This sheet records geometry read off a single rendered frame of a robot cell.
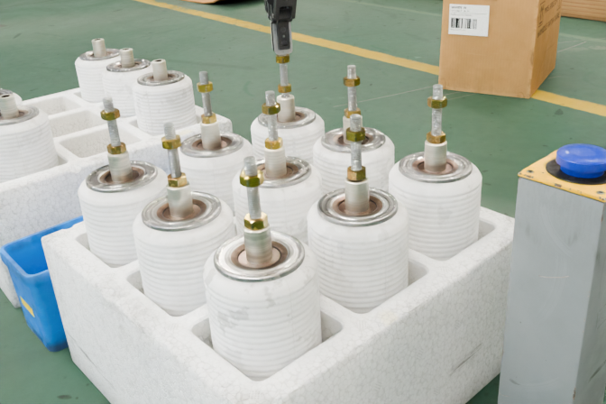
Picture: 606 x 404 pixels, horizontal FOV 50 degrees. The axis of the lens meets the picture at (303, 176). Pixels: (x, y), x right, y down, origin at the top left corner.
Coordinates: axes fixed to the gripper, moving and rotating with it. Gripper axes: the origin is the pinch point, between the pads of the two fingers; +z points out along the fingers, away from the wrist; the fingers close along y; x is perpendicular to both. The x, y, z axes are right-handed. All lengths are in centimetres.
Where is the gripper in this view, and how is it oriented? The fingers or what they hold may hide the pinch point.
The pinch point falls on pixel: (281, 36)
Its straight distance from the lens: 81.6
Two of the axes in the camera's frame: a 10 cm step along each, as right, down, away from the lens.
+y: 2.2, 4.0, -8.9
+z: 0.6, 9.1, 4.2
